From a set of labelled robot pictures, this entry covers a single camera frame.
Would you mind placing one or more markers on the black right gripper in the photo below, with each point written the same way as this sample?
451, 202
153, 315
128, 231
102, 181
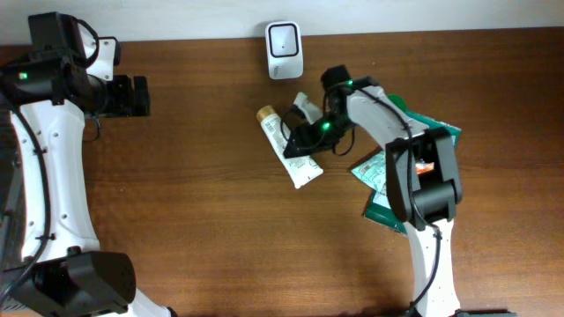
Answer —
306, 136

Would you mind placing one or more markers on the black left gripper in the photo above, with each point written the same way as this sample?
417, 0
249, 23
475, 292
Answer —
124, 106

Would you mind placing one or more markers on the white bamboo print tube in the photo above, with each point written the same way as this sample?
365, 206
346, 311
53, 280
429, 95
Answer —
303, 169

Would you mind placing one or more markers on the teal wet wipes pack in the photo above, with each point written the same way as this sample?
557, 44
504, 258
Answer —
372, 171

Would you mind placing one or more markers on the green 3M gloves package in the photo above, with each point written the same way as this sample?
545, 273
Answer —
378, 210

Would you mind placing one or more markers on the small orange snack packet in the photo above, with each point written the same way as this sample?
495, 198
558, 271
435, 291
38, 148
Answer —
424, 167

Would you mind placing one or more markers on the green lid jar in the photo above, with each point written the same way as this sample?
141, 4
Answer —
397, 101

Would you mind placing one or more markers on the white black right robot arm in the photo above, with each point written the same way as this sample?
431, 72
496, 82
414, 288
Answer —
422, 177

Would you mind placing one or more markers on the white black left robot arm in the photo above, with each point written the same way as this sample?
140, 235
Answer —
50, 93

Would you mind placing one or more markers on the white barcode scanner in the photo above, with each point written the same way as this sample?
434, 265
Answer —
284, 50

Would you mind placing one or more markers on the dark grey plastic basket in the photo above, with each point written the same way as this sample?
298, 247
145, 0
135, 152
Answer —
12, 206

